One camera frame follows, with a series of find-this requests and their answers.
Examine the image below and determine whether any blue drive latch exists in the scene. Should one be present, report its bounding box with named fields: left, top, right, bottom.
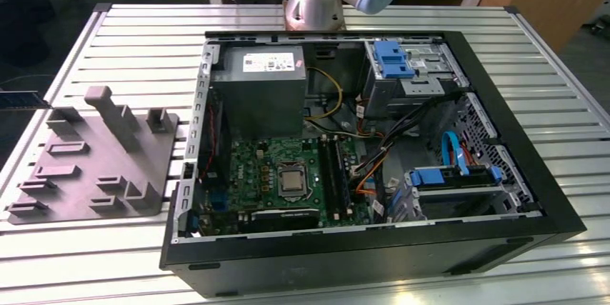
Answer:
left=374, top=40, right=411, bottom=79

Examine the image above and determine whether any hard disk in blue carrier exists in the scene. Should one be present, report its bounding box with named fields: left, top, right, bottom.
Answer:
left=409, top=164, right=502, bottom=190

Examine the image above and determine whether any grey power supply box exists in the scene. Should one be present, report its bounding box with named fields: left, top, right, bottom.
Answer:
left=209, top=44, right=309, bottom=140

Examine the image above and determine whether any black graphics card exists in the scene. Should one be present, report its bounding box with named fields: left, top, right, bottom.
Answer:
left=238, top=207, right=322, bottom=234

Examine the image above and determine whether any green motherboard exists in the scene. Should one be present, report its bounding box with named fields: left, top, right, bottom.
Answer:
left=192, top=136, right=382, bottom=236

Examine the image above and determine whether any metal optical drive cage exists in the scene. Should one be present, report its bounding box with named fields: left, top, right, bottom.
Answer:
left=363, top=38, right=471, bottom=121

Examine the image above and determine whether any black CPU socket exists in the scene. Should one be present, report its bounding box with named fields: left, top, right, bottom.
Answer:
left=273, top=161, right=315, bottom=204

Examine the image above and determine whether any yellow wire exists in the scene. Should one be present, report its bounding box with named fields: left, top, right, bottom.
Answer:
left=303, top=66, right=346, bottom=122

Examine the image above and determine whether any empty RAM slot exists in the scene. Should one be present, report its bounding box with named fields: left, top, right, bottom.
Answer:
left=318, top=136, right=341, bottom=221

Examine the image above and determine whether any black PC case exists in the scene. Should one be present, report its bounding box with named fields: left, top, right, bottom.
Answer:
left=159, top=29, right=589, bottom=299

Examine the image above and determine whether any black case fan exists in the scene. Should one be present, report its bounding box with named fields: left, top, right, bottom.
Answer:
left=204, top=89, right=226, bottom=183

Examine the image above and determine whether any orange wire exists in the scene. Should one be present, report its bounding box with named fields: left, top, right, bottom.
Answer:
left=355, top=171, right=383, bottom=199

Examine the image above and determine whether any grey parts rack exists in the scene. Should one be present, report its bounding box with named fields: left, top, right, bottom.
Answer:
left=6, top=85, right=182, bottom=226

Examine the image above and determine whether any metal disk bay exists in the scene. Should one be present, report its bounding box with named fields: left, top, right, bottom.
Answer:
left=403, top=171, right=526, bottom=221

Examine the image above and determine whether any square brown base plate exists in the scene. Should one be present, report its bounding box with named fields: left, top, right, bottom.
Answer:
left=282, top=0, right=349, bottom=33

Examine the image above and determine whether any black office chair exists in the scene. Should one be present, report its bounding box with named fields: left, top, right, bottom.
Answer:
left=0, top=0, right=55, bottom=67

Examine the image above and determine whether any silver CPU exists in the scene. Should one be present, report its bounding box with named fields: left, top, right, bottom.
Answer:
left=278, top=170, right=307, bottom=192

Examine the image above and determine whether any blue flat wire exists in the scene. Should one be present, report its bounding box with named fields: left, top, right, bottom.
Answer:
left=442, top=130, right=471, bottom=176

